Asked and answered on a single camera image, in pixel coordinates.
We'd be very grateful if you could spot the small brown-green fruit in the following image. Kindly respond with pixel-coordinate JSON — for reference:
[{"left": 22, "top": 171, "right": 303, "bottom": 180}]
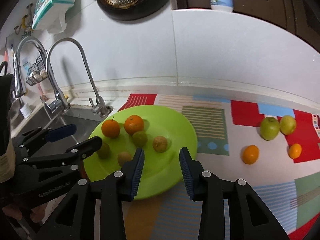
[{"left": 96, "top": 142, "right": 110, "bottom": 159}]

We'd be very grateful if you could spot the orange tangerine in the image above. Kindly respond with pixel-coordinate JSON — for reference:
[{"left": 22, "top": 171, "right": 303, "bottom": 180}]
[
  {"left": 101, "top": 118, "right": 120, "bottom": 139},
  {"left": 124, "top": 115, "right": 144, "bottom": 135},
  {"left": 241, "top": 145, "right": 259, "bottom": 165},
  {"left": 288, "top": 144, "right": 302, "bottom": 159}
]

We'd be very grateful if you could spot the small green-brown fruit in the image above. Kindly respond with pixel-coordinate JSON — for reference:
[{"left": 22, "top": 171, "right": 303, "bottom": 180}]
[{"left": 117, "top": 151, "right": 132, "bottom": 167}]

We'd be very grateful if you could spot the small green citrus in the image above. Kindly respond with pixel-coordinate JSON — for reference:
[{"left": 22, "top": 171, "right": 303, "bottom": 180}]
[{"left": 132, "top": 131, "right": 148, "bottom": 148}]

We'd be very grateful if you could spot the small brown kiwi fruit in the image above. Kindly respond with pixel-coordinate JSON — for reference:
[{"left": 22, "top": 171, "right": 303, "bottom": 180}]
[{"left": 152, "top": 136, "right": 168, "bottom": 153}]

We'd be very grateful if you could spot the dark green apple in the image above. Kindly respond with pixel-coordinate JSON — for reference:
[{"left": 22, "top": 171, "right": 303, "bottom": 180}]
[{"left": 260, "top": 116, "right": 280, "bottom": 141}]

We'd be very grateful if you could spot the yellow-green apple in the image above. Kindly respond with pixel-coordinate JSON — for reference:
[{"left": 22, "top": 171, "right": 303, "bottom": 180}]
[{"left": 279, "top": 115, "right": 297, "bottom": 135}]

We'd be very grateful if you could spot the large chrome kitchen faucet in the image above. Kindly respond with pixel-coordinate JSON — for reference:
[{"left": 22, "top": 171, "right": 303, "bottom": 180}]
[{"left": 12, "top": 36, "right": 70, "bottom": 113}]

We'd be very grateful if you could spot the left hand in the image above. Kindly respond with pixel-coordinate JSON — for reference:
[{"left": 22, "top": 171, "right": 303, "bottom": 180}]
[{"left": 2, "top": 202, "right": 51, "bottom": 224}]

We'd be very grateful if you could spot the stainless steel sink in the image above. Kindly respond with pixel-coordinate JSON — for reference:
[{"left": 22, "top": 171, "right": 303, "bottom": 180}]
[{"left": 10, "top": 100, "right": 103, "bottom": 156}]

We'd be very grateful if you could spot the colourful patchwork table mat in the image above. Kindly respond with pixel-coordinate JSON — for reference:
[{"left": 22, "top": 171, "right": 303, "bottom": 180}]
[{"left": 124, "top": 94, "right": 319, "bottom": 239}]

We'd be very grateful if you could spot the thin gooseneck faucet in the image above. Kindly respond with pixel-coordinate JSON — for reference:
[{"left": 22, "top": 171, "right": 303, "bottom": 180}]
[{"left": 45, "top": 37, "right": 113, "bottom": 118}]

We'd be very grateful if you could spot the green plastic plate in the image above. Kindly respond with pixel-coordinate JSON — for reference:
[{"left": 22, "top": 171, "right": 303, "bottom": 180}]
[{"left": 84, "top": 105, "right": 197, "bottom": 200}]

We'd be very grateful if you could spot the teal paper towel pack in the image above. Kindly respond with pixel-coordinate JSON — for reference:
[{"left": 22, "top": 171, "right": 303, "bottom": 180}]
[{"left": 32, "top": 0, "right": 75, "bottom": 34}]

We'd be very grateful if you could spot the black frying pan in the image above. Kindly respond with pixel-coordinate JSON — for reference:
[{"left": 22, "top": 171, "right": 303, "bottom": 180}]
[{"left": 95, "top": 0, "right": 179, "bottom": 21}]

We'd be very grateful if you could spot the black wire basket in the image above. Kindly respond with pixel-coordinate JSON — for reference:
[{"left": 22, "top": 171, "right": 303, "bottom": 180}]
[{"left": 26, "top": 56, "right": 48, "bottom": 86}]

